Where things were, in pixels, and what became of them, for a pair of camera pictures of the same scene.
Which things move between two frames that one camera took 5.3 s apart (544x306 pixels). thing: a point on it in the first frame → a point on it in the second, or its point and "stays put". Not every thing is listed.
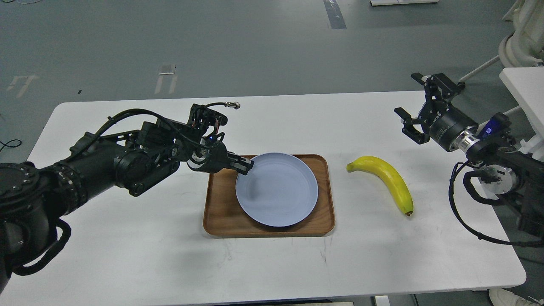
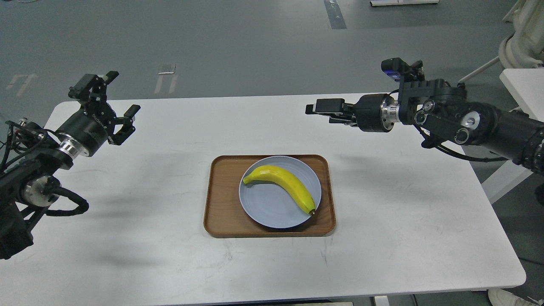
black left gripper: x=215 y=158 → x=90 y=128
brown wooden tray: x=223 y=216 stays put
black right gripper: x=444 y=123 → x=367 y=112
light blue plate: x=279 y=190 stays put
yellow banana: x=398 y=185 → x=287 y=179
